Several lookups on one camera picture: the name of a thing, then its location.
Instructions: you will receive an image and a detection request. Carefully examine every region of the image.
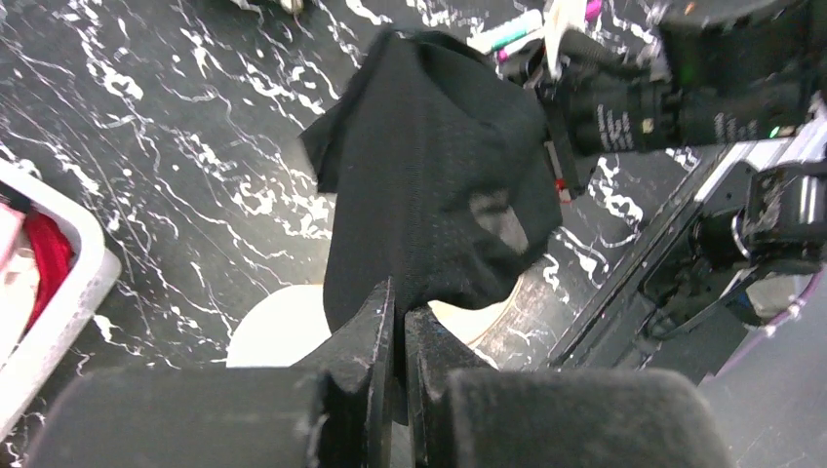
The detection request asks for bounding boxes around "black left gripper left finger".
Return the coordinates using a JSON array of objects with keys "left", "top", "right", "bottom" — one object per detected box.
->
[{"left": 25, "top": 281, "right": 394, "bottom": 467}]

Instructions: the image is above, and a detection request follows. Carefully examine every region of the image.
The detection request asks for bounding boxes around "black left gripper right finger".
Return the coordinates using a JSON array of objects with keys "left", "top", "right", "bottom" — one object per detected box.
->
[{"left": 404, "top": 308, "right": 732, "bottom": 467}]

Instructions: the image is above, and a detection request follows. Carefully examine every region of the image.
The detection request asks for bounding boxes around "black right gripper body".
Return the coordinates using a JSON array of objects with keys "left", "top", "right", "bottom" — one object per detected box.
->
[{"left": 536, "top": 1, "right": 826, "bottom": 194}]

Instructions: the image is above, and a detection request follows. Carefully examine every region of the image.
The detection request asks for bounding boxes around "white mesh laundry bag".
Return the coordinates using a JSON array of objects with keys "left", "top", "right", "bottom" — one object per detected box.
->
[{"left": 224, "top": 277, "right": 524, "bottom": 369}]

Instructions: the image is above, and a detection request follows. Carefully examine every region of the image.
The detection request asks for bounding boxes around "black bra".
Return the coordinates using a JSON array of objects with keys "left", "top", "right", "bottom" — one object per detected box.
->
[{"left": 298, "top": 28, "right": 565, "bottom": 428}]

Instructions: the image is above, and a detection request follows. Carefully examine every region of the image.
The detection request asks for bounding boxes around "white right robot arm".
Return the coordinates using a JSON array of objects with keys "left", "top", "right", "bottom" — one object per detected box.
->
[{"left": 535, "top": 1, "right": 826, "bottom": 340}]

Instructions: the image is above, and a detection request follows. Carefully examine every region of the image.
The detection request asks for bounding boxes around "white magenta marker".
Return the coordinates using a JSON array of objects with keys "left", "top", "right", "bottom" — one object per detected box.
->
[{"left": 493, "top": 0, "right": 603, "bottom": 63}]

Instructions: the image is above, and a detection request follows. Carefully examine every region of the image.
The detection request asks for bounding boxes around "white green marker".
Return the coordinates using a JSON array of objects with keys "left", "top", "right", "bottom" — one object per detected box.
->
[{"left": 466, "top": 9, "right": 543, "bottom": 55}]

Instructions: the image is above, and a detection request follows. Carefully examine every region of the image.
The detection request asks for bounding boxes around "white plastic basket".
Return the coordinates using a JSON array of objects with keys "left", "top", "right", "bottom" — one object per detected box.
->
[{"left": 1, "top": 160, "right": 121, "bottom": 437}]

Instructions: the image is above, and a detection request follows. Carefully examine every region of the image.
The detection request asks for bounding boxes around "red garment in basket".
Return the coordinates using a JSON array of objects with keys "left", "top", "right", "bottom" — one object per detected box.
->
[{"left": 23, "top": 212, "right": 74, "bottom": 331}]

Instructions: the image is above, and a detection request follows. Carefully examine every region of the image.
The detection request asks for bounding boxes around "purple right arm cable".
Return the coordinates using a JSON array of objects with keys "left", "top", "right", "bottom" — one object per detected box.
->
[{"left": 700, "top": 267, "right": 827, "bottom": 382}]

